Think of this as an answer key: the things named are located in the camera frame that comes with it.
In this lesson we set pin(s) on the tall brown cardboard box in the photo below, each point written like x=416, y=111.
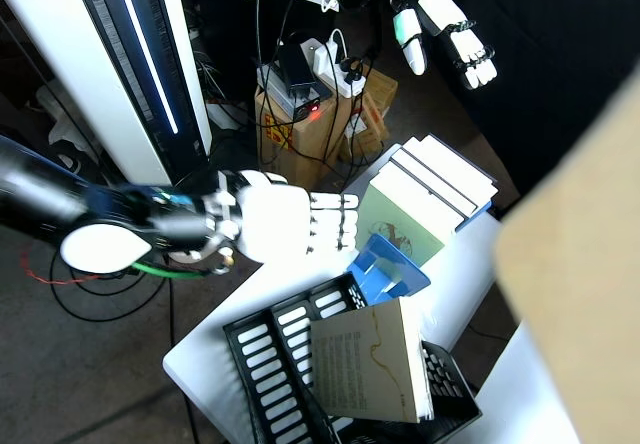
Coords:
x=300, y=154

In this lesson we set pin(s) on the beige cover book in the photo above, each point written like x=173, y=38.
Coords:
x=370, y=364

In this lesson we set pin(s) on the cream spine book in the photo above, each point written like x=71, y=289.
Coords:
x=450, y=158

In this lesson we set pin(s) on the blue transparent bookend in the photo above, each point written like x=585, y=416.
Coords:
x=370, y=274

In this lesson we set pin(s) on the white column with light strip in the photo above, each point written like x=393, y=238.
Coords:
x=60, y=64

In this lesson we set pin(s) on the white power strip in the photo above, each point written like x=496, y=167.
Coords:
x=310, y=51

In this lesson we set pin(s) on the low brown cardboard box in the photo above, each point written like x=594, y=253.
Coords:
x=377, y=99

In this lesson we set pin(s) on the beige blurred panel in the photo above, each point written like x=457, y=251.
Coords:
x=575, y=264

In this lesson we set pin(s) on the white plug charger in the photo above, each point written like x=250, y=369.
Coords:
x=330, y=54

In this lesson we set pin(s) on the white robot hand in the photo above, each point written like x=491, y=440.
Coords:
x=442, y=9
x=275, y=219

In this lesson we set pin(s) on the pale green cover book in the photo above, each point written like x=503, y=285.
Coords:
x=400, y=224

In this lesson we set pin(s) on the black plastic file rack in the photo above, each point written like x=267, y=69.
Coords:
x=380, y=431

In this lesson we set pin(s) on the black backdrop cloth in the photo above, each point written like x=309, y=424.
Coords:
x=550, y=64

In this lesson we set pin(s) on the white spine book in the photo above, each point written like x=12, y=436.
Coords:
x=450, y=165

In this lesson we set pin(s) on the black device with red light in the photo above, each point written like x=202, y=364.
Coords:
x=305, y=111

